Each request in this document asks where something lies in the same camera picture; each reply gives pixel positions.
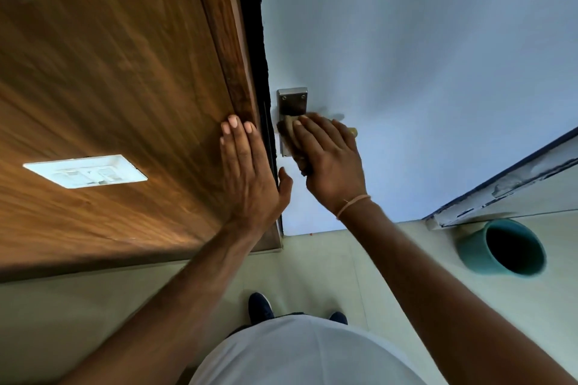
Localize person's right hand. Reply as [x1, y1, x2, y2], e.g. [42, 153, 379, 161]
[291, 111, 372, 218]

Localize person's left hand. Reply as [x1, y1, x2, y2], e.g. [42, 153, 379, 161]
[219, 114, 294, 236]

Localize brown cleaning cloth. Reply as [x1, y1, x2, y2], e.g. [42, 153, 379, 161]
[276, 114, 359, 177]

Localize silver metal door handle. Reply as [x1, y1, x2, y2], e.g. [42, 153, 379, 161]
[276, 87, 309, 158]

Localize teal plastic bucket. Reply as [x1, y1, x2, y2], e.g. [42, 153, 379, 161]
[456, 217, 547, 278]

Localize person's left forearm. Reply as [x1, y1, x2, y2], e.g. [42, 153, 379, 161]
[58, 217, 267, 385]

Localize person's right forearm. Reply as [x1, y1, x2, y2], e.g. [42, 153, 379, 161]
[336, 199, 578, 385]

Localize person's left blue shoe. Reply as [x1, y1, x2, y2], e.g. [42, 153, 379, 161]
[247, 292, 275, 326]

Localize pale blue door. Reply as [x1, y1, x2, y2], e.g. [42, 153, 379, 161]
[252, 0, 578, 236]

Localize person's dark trousers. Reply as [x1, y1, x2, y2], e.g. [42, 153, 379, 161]
[225, 311, 308, 339]

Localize person's white shirt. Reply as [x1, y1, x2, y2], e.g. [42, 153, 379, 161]
[188, 313, 430, 385]

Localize thin pink wristband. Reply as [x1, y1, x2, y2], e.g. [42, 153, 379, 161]
[335, 194, 372, 221]

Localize white switch plate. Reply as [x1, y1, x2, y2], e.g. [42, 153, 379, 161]
[22, 153, 149, 190]

